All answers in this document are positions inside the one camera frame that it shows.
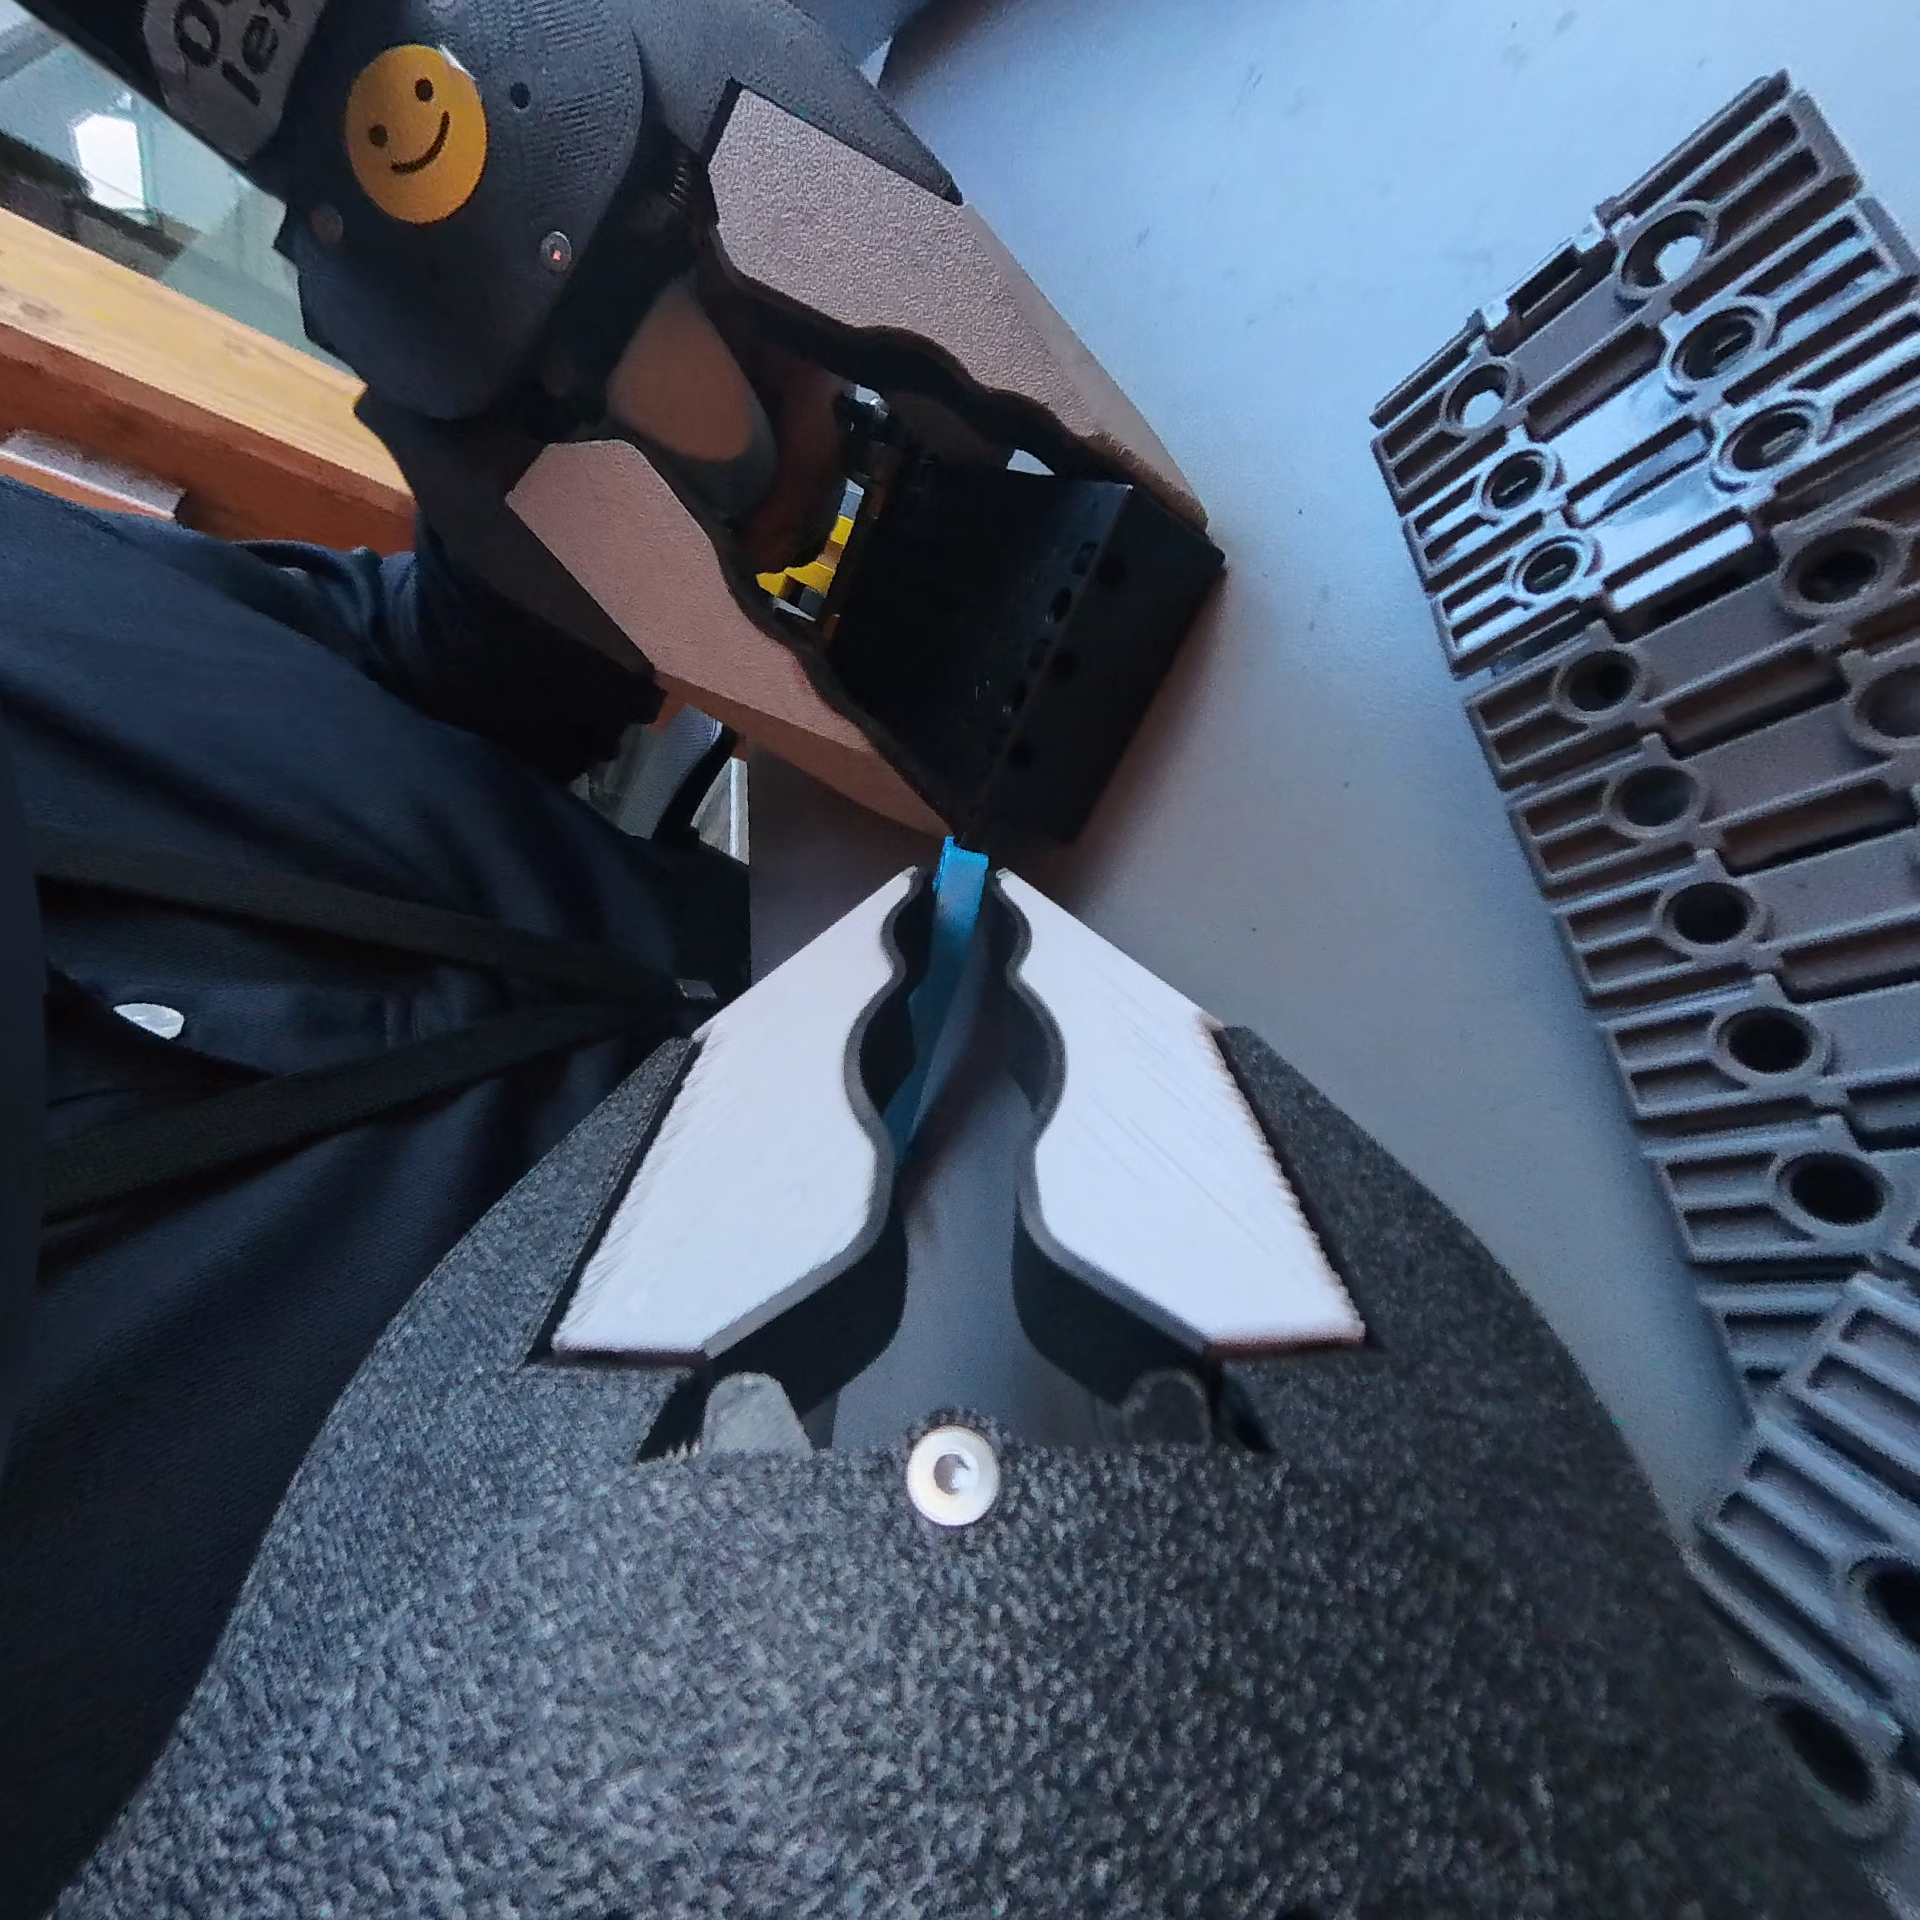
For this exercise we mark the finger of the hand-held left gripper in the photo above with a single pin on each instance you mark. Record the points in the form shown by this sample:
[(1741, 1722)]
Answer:
[(885, 240), (645, 569)]

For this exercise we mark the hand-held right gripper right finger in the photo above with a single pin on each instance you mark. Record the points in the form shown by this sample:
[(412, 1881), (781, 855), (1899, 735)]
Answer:
[(1186, 1185)]

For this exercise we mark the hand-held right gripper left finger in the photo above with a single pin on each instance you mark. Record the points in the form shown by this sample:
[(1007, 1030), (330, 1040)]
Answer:
[(734, 1201)]

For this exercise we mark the blue plastic lever tool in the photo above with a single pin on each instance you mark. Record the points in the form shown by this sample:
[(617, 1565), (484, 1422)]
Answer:
[(945, 975)]

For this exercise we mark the black controller box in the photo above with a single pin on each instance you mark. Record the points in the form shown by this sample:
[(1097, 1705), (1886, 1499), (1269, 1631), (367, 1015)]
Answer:
[(1021, 662)]

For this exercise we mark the grey studded track strip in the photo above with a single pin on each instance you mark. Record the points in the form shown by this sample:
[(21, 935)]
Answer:
[(1695, 675)]

